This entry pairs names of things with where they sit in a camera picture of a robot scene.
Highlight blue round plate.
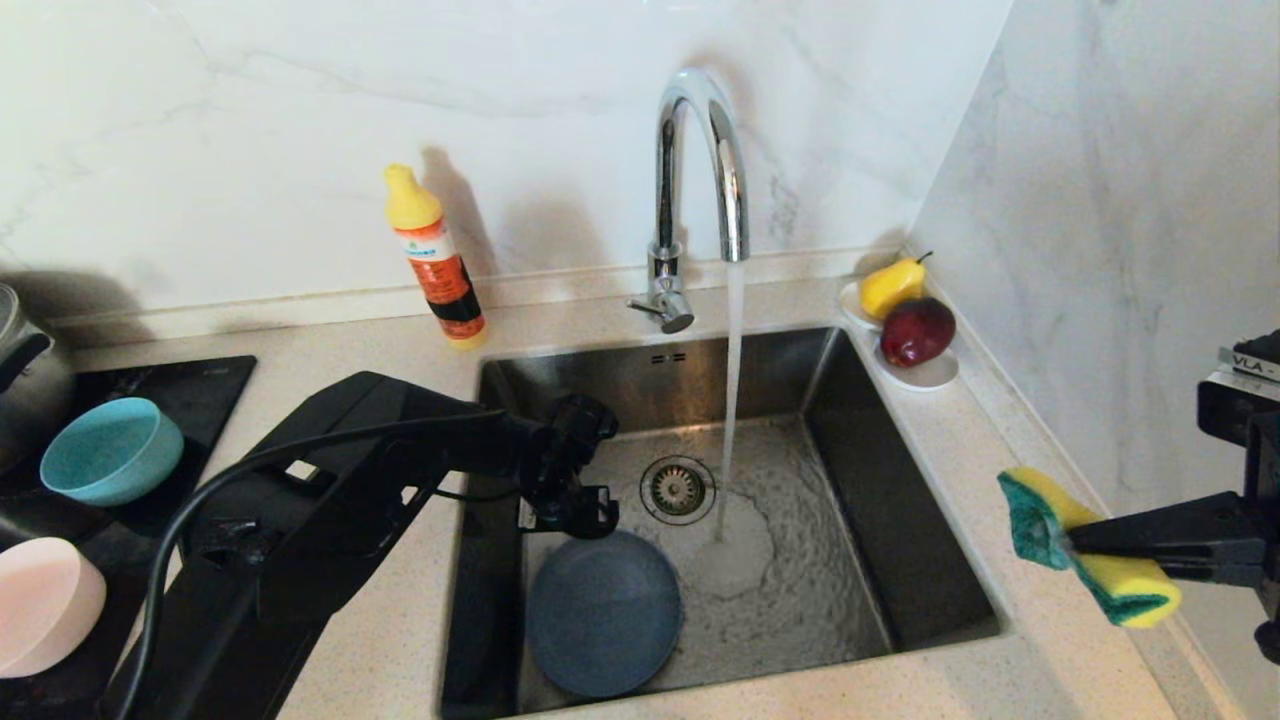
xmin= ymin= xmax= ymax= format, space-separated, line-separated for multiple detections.
xmin=526 ymin=530 xmax=684 ymax=699

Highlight chrome faucet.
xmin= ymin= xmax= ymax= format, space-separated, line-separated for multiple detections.
xmin=626 ymin=66 xmax=752 ymax=336

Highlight black induction cooktop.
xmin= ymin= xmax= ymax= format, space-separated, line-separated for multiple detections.
xmin=0 ymin=355 xmax=258 ymax=720

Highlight orange dish soap bottle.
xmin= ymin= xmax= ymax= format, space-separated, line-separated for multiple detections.
xmin=383 ymin=163 xmax=489 ymax=351

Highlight running water stream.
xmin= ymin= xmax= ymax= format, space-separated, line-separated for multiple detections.
xmin=712 ymin=260 xmax=749 ymax=541

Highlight white fruit dish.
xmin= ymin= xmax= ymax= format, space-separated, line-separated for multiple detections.
xmin=838 ymin=280 xmax=959 ymax=391

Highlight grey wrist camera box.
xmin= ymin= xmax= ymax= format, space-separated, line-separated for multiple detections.
xmin=1197 ymin=330 xmax=1280 ymax=448

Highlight yellow green sponge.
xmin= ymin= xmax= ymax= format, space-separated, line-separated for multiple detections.
xmin=997 ymin=466 xmax=1183 ymax=629

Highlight stainless steel sink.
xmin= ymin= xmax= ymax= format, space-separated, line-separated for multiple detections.
xmin=440 ymin=325 xmax=1006 ymax=720

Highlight steel cooking pot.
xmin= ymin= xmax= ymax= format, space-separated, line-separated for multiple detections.
xmin=0 ymin=283 xmax=79 ymax=473

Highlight red apple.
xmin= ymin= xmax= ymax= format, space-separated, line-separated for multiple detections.
xmin=878 ymin=297 xmax=956 ymax=369

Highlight yellow pear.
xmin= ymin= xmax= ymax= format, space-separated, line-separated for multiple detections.
xmin=858 ymin=252 xmax=933 ymax=323

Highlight metal sink drain strainer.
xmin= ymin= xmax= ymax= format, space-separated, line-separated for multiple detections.
xmin=640 ymin=456 xmax=717 ymax=527

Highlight teal bowl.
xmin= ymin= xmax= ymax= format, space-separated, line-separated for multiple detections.
xmin=40 ymin=397 xmax=186 ymax=507

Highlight pink bowl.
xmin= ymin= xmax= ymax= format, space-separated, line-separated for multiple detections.
xmin=0 ymin=536 xmax=108 ymax=679

